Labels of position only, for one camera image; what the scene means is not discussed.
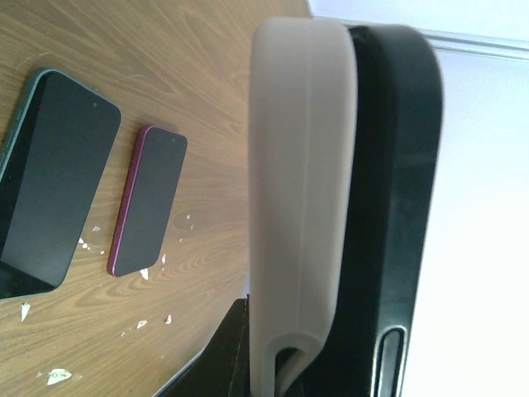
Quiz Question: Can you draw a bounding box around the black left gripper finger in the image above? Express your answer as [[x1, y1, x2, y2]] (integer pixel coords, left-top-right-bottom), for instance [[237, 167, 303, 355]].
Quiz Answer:
[[157, 298, 250, 397]]

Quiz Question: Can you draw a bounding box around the purple smartphone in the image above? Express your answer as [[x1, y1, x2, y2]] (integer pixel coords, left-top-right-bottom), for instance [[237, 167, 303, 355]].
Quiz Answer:
[[107, 126, 188, 277]]

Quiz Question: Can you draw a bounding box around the black smartphone from white case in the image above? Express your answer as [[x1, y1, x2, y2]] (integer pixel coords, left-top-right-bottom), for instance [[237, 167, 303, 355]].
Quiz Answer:
[[288, 25, 443, 396]]

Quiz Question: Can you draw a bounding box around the phone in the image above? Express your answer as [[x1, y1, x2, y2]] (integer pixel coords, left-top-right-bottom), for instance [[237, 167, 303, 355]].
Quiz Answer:
[[248, 17, 358, 396]]

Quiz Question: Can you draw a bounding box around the white debris pile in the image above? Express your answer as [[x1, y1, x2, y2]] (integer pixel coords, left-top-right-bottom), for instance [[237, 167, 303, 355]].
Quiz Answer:
[[20, 214, 190, 386]]

